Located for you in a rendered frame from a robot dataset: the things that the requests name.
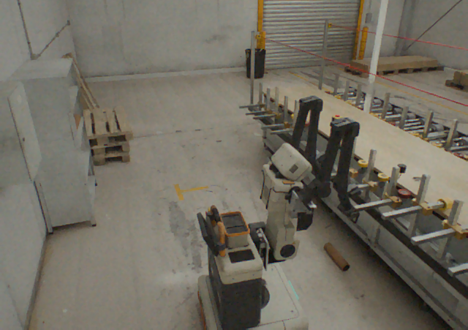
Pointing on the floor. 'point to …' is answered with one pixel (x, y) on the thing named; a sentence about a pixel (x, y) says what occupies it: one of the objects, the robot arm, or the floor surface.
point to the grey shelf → (59, 141)
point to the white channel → (377, 43)
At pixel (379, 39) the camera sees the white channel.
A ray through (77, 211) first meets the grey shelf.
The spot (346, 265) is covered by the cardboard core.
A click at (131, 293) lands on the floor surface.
